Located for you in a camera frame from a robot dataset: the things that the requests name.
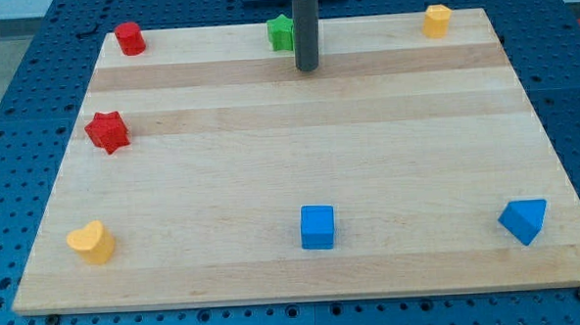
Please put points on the red star block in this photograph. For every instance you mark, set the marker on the red star block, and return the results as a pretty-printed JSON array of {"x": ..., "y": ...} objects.
[{"x": 107, "y": 131}]

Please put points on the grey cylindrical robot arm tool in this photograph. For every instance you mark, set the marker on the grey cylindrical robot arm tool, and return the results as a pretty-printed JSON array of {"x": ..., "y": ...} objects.
[{"x": 305, "y": 34}]

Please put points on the green star block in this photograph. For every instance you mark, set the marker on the green star block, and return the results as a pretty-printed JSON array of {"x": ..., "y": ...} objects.
[{"x": 280, "y": 33}]

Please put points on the yellow heart block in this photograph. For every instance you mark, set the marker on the yellow heart block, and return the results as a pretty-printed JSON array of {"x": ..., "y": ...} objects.
[{"x": 94, "y": 242}]

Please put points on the red cylinder block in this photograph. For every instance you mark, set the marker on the red cylinder block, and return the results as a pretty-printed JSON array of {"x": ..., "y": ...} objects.
[{"x": 130, "y": 38}]

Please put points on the blue cube block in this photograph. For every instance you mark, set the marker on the blue cube block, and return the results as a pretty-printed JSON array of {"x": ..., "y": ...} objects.
[{"x": 317, "y": 227}]

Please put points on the light wooden board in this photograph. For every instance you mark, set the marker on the light wooden board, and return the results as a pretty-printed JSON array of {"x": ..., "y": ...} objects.
[{"x": 417, "y": 143}]

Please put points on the blue triangle block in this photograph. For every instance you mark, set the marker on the blue triangle block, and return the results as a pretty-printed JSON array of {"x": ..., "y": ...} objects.
[{"x": 524, "y": 219}]

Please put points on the yellow pentagon block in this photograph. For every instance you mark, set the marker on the yellow pentagon block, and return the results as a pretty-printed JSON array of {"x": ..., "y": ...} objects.
[{"x": 436, "y": 21}]

